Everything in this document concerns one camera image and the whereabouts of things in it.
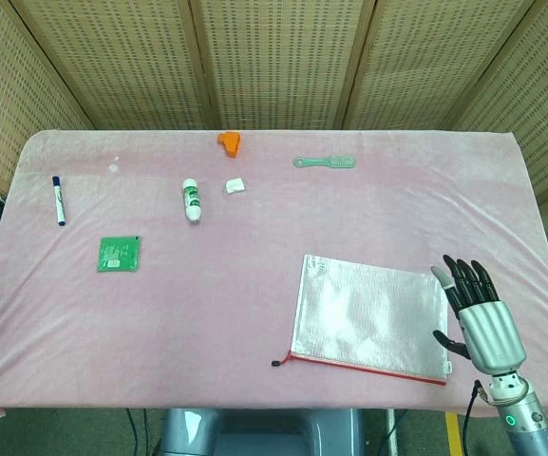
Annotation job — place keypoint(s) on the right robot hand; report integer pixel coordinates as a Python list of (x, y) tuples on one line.
[(489, 332)]

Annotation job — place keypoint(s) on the white mesh red-zipper pouch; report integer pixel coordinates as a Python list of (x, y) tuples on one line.
[(368, 313)]

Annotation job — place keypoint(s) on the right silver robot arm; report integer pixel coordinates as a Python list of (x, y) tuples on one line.
[(530, 427)]

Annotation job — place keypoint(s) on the green foil packet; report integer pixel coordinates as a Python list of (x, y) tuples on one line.
[(119, 254)]

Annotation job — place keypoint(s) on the blue white marker pen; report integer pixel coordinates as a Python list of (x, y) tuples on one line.
[(59, 199)]

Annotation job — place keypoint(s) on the pink plush table cloth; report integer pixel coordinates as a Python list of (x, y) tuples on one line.
[(254, 285)]

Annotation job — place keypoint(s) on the grey robot torso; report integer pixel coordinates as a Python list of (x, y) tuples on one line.
[(254, 432)]

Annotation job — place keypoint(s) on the white green glue bottle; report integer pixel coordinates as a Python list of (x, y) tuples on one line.
[(191, 202)]

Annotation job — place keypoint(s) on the small white eraser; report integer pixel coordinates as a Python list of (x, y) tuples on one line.
[(234, 185)]

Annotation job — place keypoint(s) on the orange plastic block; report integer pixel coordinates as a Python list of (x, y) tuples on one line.
[(231, 145)]

